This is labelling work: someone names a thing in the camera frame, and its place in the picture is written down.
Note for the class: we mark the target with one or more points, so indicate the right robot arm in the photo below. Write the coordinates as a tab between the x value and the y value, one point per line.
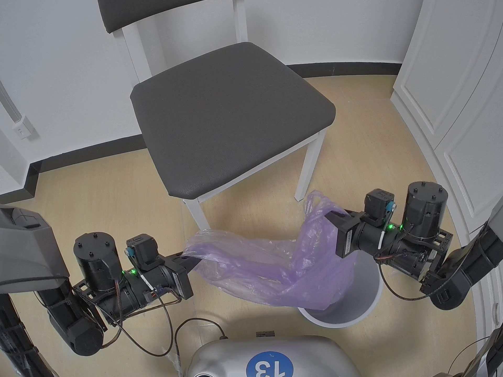
426	210

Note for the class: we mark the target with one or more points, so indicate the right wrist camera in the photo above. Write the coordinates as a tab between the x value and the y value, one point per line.
379	204

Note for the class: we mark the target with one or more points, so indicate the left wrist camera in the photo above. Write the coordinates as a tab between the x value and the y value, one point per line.
143	249

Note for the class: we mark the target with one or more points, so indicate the purple plastic bag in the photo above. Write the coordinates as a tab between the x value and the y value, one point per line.
275	265

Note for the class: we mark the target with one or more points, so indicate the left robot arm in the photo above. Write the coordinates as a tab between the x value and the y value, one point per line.
94	257

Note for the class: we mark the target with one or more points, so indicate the white wall socket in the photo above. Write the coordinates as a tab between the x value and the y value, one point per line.
24	128

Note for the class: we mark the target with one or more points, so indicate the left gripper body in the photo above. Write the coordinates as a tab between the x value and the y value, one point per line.
161	283

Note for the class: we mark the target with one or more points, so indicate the grey white chair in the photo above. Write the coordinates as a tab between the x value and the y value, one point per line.
228	124

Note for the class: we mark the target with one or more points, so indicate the white trash bin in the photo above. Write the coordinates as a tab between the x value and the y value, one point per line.
365	300

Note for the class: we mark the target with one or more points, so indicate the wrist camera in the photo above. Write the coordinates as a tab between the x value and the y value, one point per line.
143	249
379	204

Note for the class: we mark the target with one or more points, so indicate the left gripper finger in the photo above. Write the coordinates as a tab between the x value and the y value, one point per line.
186	258

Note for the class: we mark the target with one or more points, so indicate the clear plastic wrap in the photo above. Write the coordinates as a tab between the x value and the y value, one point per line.
175	363

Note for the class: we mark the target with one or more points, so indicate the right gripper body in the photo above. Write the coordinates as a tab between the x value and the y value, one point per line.
369	238

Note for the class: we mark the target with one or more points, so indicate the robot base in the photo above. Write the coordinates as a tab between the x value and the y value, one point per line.
235	355

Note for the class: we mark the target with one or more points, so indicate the white wardrobe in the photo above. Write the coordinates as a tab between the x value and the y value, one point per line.
452	73

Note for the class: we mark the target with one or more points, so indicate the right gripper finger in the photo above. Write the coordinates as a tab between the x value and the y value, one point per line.
334	217

